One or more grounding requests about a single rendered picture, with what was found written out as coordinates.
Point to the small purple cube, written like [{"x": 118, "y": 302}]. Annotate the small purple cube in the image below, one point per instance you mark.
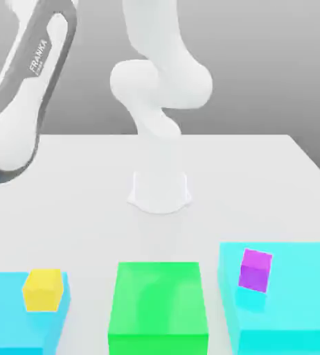
[{"x": 254, "y": 270}]

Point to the large green box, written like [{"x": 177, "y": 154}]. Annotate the large green box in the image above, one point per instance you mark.
[{"x": 158, "y": 302}]

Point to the large cyan box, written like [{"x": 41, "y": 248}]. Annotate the large cyan box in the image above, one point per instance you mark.
[
  {"x": 2, "y": 313},
  {"x": 295, "y": 299}
]

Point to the small yellow cube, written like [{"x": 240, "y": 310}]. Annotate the small yellow cube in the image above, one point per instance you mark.
[{"x": 43, "y": 291}]

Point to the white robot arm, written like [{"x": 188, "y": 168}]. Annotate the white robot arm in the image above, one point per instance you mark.
[{"x": 160, "y": 83}]

